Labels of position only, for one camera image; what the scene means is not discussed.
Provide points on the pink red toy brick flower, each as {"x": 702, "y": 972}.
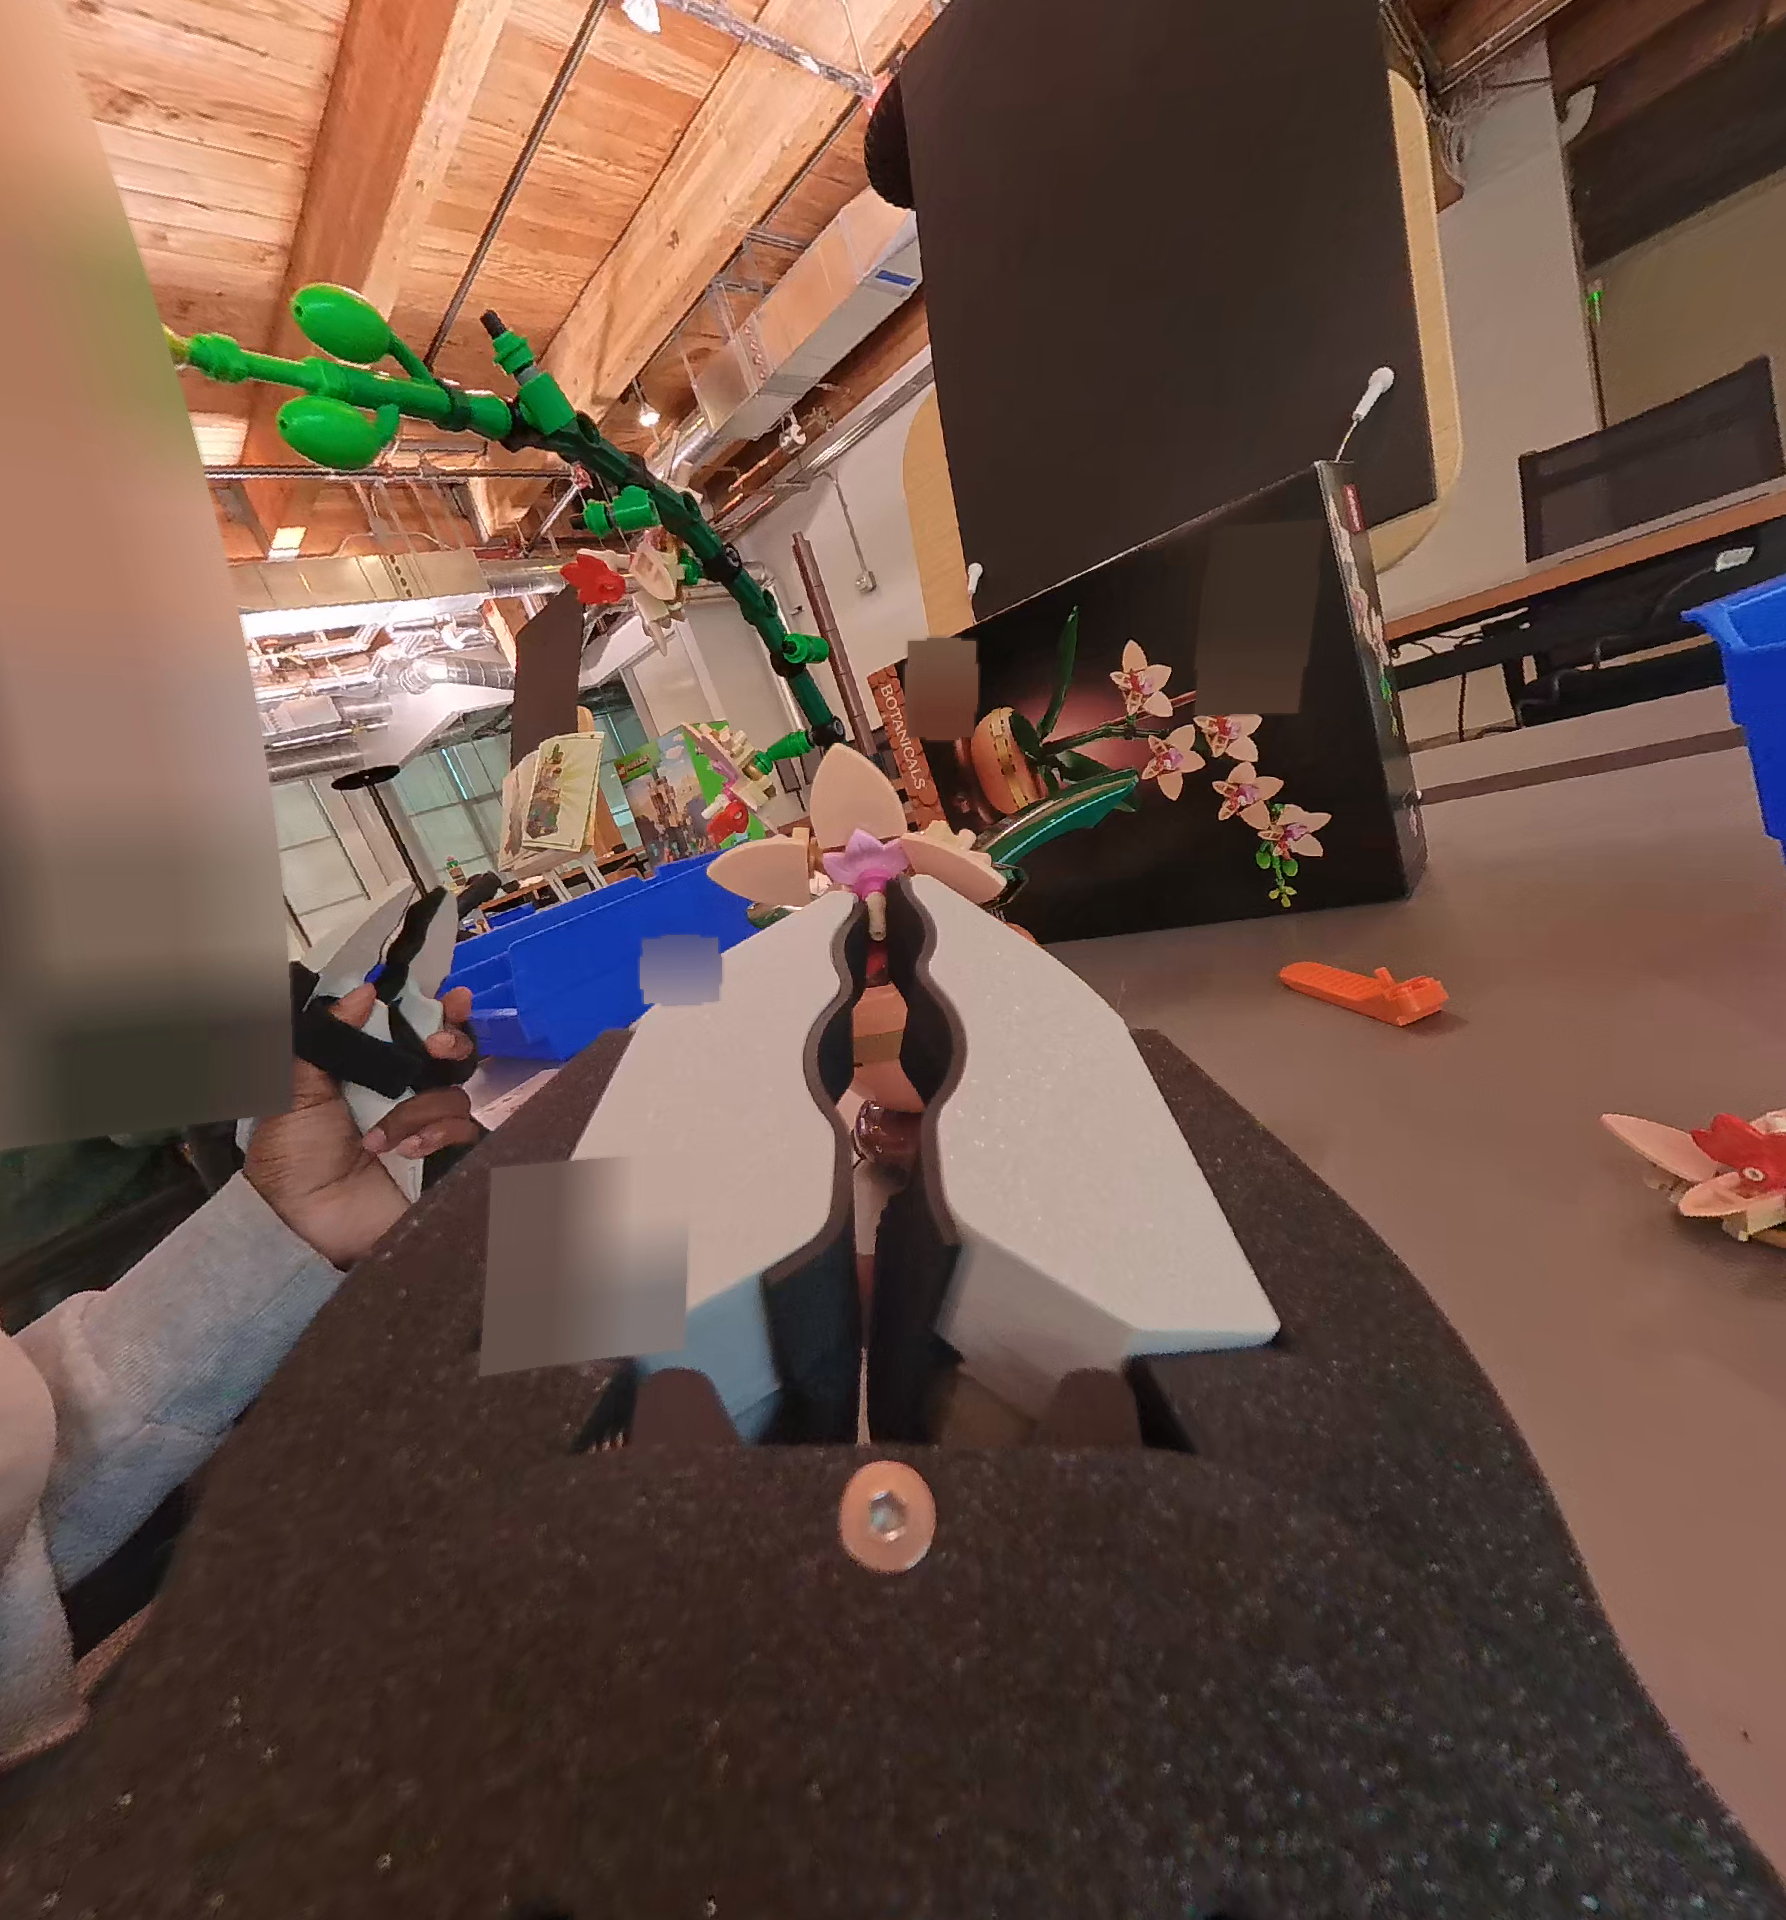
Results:
{"x": 1757, "y": 1163}

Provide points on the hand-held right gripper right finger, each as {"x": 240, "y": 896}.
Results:
{"x": 1059, "y": 1141}

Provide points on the black panel board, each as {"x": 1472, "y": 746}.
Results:
{"x": 1163, "y": 271}

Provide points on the black office chair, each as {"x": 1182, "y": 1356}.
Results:
{"x": 1651, "y": 459}

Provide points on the person's left forearm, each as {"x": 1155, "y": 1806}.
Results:
{"x": 172, "y": 1351}

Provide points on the orange brick separator tool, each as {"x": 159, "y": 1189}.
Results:
{"x": 1351, "y": 991}

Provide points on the person's left hand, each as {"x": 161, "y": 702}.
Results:
{"x": 327, "y": 1171}

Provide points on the green toy brick stem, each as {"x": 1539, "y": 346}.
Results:
{"x": 527, "y": 404}

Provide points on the red cream toy brick flower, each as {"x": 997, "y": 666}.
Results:
{"x": 651, "y": 566}

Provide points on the wooden background table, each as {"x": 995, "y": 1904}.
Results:
{"x": 1613, "y": 578}

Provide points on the colourful toy set boxes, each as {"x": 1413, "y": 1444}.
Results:
{"x": 652, "y": 794}

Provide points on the grey desk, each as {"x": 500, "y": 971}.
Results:
{"x": 1509, "y": 931}

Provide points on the pink white toy brick flower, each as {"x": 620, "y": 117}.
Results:
{"x": 850, "y": 803}

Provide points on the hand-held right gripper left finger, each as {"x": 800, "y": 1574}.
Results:
{"x": 743, "y": 1118}

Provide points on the black orchid print box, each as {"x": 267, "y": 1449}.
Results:
{"x": 1163, "y": 780}

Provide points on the black floor lamp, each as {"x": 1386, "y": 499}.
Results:
{"x": 380, "y": 819}

